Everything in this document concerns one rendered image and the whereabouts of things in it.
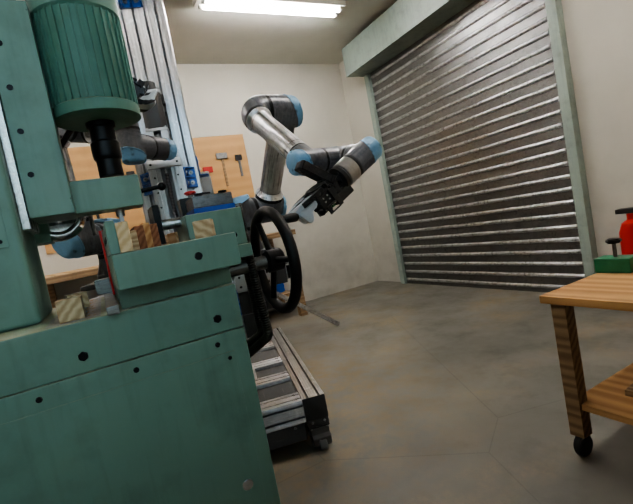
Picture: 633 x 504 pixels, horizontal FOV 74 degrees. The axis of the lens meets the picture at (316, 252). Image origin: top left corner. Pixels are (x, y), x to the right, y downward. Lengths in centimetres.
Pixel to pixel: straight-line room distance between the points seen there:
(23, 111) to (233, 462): 80
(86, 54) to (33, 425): 70
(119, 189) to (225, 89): 392
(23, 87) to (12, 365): 53
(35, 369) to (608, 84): 328
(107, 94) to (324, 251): 415
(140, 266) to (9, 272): 28
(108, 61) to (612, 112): 297
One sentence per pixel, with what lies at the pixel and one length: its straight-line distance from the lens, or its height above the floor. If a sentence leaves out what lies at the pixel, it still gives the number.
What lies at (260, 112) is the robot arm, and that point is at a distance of 149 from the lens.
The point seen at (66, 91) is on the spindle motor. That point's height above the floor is 124.
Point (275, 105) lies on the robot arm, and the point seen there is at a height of 131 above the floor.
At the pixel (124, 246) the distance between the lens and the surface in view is 76.
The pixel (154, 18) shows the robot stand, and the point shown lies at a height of 185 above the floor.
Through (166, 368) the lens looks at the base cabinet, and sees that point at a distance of 86.
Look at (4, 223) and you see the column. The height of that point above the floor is 99.
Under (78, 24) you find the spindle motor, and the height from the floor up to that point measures 137.
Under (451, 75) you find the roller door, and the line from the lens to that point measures 415.
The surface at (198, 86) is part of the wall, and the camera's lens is 482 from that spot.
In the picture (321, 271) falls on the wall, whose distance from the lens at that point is 496.
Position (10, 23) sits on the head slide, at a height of 137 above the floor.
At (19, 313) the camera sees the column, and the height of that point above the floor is 83.
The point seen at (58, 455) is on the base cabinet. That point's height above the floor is 59.
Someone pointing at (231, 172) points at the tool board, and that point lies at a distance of 463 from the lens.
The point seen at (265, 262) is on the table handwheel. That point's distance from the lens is 110.
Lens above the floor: 89
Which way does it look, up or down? 4 degrees down
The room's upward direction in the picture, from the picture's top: 11 degrees counter-clockwise
